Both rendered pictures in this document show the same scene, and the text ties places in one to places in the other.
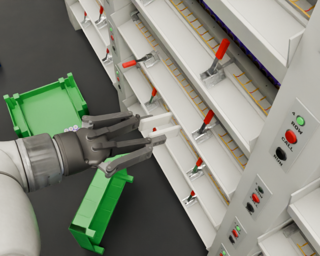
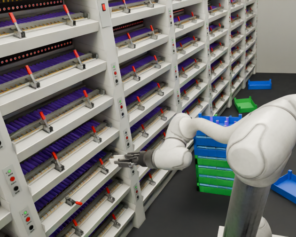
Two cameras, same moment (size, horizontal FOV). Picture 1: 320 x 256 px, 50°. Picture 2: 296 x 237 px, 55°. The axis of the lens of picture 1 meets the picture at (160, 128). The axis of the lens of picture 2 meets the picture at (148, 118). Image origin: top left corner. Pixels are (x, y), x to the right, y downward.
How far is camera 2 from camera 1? 1.48 m
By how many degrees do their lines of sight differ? 86
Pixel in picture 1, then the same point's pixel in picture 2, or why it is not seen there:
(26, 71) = not seen: outside the picture
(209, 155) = (111, 168)
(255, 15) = (100, 102)
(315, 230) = (132, 118)
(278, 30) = (103, 98)
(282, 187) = (126, 122)
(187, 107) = (93, 180)
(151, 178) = not seen: outside the picture
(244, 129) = (112, 131)
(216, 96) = (104, 138)
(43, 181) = not seen: hidden behind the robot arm
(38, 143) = (150, 151)
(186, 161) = (106, 205)
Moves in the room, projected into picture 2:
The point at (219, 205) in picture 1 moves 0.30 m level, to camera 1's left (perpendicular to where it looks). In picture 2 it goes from (120, 188) to (146, 215)
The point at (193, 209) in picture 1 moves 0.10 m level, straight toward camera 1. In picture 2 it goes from (120, 223) to (136, 217)
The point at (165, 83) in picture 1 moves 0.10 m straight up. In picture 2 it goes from (82, 192) to (77, 175)
